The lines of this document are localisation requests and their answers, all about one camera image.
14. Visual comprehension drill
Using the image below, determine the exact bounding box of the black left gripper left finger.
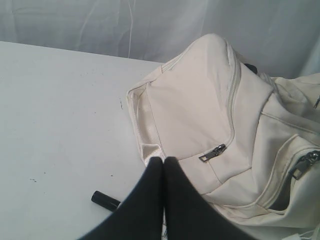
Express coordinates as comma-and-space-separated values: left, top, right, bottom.
81, 157, 164, 240

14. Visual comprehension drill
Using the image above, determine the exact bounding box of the white backdrop curtain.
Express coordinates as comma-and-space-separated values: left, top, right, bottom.
0, 0, 320, 78

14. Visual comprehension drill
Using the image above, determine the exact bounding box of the white marker with black cap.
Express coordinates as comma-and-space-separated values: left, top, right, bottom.
91, 190, 121, 211

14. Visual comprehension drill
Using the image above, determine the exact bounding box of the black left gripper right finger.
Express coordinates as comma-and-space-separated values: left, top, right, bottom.
163, 157, 253, 240

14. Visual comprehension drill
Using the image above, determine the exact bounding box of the cream fabric duffel bag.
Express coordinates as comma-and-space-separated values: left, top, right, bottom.
127, 34, 320, 240

